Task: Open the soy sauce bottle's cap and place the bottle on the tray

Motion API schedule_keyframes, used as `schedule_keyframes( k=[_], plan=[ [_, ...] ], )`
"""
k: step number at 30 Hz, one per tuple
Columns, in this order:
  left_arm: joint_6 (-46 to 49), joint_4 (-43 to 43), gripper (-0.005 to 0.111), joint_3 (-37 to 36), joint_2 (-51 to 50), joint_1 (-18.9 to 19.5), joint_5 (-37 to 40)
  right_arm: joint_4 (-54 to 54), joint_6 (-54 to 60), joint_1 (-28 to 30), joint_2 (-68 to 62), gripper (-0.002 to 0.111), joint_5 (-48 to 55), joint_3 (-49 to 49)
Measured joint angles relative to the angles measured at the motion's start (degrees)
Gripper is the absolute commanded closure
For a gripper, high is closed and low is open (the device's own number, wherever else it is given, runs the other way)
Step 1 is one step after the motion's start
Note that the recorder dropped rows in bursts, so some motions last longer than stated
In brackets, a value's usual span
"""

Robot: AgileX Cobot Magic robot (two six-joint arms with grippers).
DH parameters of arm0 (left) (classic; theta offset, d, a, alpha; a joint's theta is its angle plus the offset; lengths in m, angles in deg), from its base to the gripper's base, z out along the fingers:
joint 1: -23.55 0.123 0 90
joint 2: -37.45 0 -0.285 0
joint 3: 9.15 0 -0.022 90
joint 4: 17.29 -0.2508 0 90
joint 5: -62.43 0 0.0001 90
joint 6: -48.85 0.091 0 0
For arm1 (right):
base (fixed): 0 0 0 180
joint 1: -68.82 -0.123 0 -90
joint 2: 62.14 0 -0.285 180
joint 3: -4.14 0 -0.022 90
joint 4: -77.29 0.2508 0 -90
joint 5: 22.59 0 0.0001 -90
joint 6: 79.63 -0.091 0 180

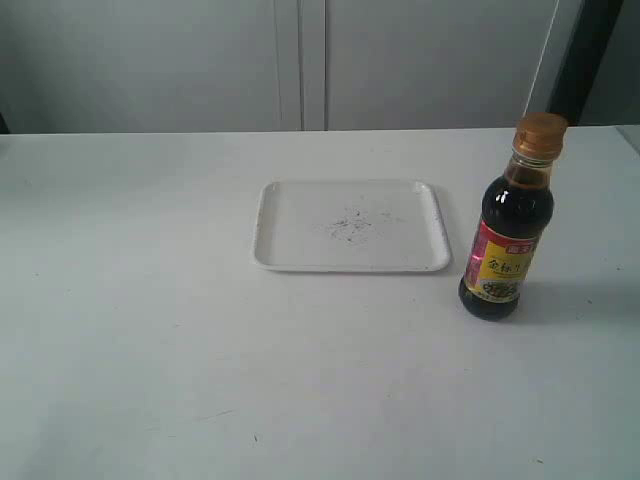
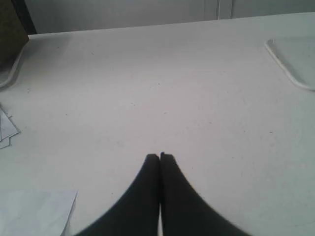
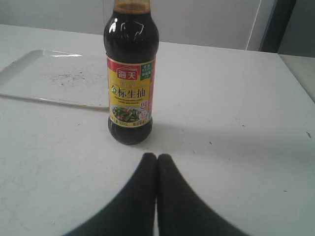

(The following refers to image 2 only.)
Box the stacked white paper cards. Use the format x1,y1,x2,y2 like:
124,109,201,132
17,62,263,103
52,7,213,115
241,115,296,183
0,106,21,149

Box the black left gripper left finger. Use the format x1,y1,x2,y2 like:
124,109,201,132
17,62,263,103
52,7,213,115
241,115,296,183
77,154,160,236

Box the white plastic tray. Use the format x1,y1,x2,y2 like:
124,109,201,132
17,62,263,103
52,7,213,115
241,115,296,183
265,36,315,91

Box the white curved base plate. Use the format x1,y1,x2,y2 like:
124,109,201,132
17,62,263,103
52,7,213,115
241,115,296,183
0,40,31,90

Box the white paper sheet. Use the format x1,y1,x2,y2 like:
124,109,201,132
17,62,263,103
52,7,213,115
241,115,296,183
0,190,77,236

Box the dark brown box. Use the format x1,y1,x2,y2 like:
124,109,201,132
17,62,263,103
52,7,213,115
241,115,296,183
0,0,29,66

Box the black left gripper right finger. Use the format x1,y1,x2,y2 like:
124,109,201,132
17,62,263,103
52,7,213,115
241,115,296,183
160,152,237,236

